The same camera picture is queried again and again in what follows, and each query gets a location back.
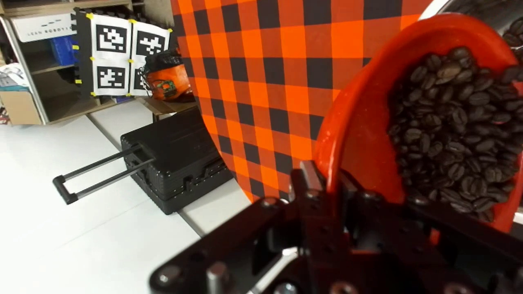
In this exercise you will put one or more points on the red bowl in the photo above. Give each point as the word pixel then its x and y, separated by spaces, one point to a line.
pixel 360 132

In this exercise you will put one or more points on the cardboard box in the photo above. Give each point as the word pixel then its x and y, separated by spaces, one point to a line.
pixel 19 104

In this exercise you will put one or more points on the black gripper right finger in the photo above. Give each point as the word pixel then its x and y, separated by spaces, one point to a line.
pixel 435 239

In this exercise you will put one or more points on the orange black round bag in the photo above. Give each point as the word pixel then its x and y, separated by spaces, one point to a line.
pixel 169 83

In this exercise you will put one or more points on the metal shelf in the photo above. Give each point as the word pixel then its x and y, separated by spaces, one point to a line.
pixel 38 68

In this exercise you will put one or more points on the orange black plaid tablecloth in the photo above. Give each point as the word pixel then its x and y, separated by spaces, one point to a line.
pixel 272 83

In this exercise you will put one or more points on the black suitcase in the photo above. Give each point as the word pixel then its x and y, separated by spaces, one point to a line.
pixel 180 164

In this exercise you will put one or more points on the dark coffee beans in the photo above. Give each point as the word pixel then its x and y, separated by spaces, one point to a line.
pixel 458 137

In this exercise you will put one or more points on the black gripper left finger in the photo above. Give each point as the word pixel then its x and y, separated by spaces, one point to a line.
pixel 262 239

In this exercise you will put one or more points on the black board with tag markers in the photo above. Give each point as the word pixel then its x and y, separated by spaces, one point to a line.
pixel 112 55

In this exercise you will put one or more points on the white storage box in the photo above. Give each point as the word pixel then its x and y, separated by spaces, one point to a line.
pixel 43 27

